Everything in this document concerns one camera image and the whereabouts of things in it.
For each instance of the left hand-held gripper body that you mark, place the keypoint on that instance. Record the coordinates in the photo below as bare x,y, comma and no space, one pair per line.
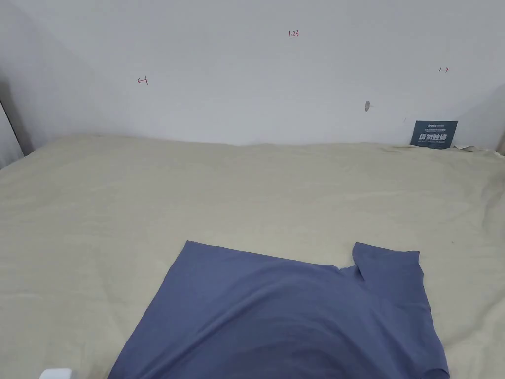
57,374

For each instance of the bed with beige sheet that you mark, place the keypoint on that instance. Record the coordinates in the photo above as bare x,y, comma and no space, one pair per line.
118,205

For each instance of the dark blue shirt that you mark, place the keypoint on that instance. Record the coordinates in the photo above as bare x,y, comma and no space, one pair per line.
276,316

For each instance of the dark sign card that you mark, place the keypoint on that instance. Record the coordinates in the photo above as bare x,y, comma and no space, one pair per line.
433,136

